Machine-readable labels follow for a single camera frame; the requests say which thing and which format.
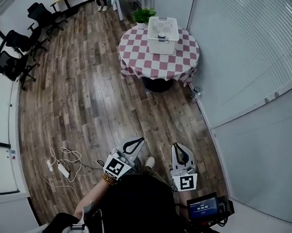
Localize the person's olive trousers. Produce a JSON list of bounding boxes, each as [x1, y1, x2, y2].
[[128, 154, 170, 188]]

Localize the brown bead bracelet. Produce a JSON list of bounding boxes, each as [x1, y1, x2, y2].
[[101, 172, 120, 188]]

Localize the green potted plant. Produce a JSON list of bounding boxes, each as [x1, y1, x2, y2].
[[131, 7, 159, 31]]

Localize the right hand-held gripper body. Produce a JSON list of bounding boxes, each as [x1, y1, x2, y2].
[[170, 164, 200, 193]]

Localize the black monitor mount rig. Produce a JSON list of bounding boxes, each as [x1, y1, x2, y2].
[[182, 194, 237, 233]]

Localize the white plastic basket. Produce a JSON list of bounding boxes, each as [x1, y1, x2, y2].
[[146, 14, 181, 58]]

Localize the person's black shirt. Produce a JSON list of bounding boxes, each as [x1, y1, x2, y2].
[[32, 166, 230, 233]]

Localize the person's left forearm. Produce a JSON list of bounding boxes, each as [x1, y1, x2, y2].
[[71, 178, 112, 220]]

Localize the black office chair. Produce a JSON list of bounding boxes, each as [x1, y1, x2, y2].
[[4, 27, 49, 63], [0, 47, 42, 93], [26, 0, 69, 40]]

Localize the small monitor with blue screen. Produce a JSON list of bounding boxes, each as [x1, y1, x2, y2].
[[185, 191, 222, 223]]

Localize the black table base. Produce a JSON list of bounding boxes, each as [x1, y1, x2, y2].
[[142, 75, 174, 95]]

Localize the round table with checkered cloth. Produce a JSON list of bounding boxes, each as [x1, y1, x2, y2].
[[116, 21, 203, 91]]

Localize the person's white shoe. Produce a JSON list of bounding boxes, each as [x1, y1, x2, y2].
[[142, 155, 157, 171]]

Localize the black floor cable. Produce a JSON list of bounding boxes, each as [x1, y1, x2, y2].
[[60, 145, 106, 174]]

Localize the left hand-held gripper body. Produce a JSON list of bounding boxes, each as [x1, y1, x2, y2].
[[101, 146, 137, 182]]

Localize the white power strip with cables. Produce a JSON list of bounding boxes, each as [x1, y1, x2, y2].
[[38, 144, 86, 205]]

